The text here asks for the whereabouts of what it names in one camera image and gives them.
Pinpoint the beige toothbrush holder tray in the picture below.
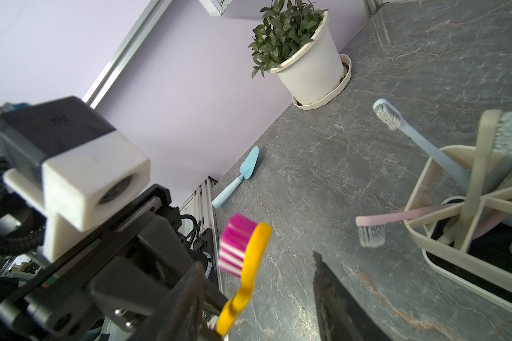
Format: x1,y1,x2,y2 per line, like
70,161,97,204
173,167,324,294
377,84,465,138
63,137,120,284
402,144,512,323

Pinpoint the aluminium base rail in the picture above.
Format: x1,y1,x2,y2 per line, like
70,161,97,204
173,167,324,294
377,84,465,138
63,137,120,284
178,177,223,291

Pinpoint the teal hand shovel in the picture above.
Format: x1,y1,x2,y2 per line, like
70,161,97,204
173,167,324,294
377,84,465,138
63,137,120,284
211,146,260,209

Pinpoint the potted green plant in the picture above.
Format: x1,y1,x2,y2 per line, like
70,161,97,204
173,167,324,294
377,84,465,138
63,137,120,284
248,1,352,111

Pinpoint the pink toothbrush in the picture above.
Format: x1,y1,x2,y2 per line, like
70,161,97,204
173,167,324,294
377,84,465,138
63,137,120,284
356,203,462,248
472,210,512,240

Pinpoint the yellow toothbrush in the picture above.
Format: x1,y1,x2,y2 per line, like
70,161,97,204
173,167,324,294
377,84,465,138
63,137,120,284
216,214,272,337

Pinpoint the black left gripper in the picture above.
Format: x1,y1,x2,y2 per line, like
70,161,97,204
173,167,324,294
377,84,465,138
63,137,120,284
0,185,218,340

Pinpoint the white wire basket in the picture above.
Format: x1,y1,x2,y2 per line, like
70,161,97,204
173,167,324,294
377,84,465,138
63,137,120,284
199,0,233,16

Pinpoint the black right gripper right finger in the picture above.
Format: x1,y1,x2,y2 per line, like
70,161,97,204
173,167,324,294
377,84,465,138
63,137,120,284
313,252,391,341

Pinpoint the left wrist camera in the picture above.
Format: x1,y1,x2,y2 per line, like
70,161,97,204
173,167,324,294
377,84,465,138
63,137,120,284
0,97,151,261

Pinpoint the beige toothbrush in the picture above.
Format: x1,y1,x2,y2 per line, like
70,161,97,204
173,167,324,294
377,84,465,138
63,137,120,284
438,109,512,250

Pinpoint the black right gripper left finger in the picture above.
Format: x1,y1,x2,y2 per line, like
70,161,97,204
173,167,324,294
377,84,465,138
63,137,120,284
127,262,222,340

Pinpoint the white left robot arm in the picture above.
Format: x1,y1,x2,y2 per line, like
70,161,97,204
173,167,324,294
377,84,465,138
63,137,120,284
0,97,227,340

